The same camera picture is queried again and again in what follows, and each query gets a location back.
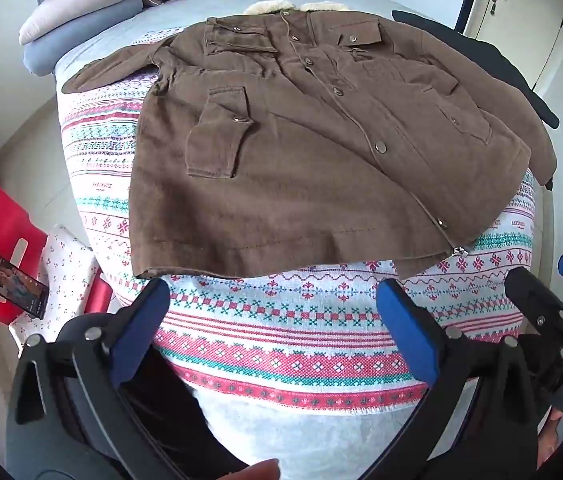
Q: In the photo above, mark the person's right hand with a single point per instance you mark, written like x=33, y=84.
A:
x=551, y=432

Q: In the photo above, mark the brown jacket with fleece collar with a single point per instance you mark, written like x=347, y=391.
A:
x=286, y=160

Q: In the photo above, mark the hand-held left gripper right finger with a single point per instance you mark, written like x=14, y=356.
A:
x=406, y=330

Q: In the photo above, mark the black garment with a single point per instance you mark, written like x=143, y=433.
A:
x=486, y=60

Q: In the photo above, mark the patterned knit blanket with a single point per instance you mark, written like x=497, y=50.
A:
x=286, y=330

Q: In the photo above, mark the black smartphone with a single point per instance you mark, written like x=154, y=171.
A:
x=16, y=285

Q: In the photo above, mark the pink pillow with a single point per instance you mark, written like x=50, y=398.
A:
x=76, y=5

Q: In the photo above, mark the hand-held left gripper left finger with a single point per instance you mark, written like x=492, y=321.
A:
x=136, y=332

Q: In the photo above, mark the white cherry-print cloth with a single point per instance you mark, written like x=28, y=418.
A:
x=66, y=270

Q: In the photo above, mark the blue-grey pillow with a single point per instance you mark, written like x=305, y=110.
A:
x=61, y=45

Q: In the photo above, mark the person's left hand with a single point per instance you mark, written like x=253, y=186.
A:
x=261, y=470

